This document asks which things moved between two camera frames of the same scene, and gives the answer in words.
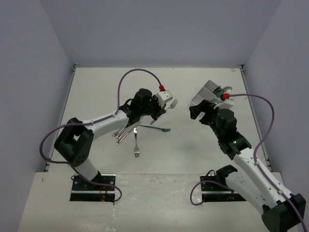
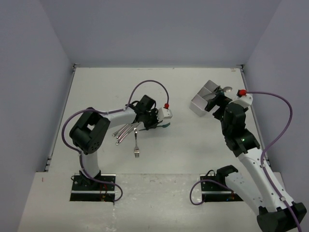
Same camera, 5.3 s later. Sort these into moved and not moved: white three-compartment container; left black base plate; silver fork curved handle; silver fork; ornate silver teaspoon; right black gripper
Moved: silver fork; right black gripper
Not moved: white three-compartment container; silver fork curved handle; left black base plate; ornate silver teaspoon
